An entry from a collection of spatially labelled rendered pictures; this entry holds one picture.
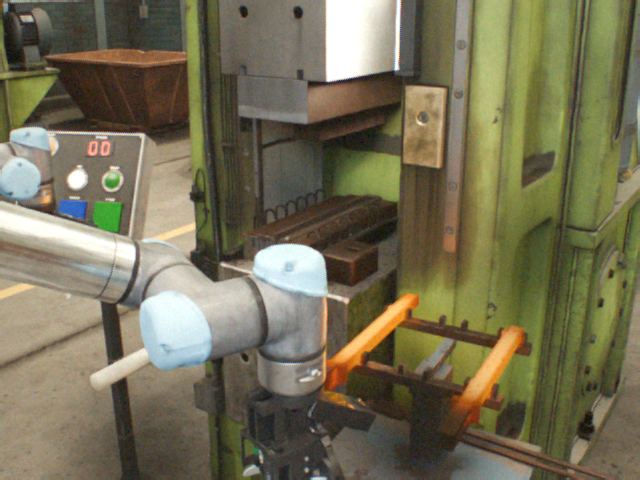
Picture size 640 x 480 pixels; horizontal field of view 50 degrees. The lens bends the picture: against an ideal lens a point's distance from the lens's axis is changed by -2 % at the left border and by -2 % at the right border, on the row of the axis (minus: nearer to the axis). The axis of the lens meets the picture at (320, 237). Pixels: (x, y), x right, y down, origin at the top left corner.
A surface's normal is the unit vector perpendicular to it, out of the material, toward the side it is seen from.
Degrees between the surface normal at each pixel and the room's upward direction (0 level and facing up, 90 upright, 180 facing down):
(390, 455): 0
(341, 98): 90
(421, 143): 90
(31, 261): 94
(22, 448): 0
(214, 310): 48
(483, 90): 90
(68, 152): 60
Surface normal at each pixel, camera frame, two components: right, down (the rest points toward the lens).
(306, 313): 0.51, 0.29
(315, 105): 0.82, 0.19
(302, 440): 0.00, -0.94
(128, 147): -0.15, -0.18
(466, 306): -0.58, 0.27
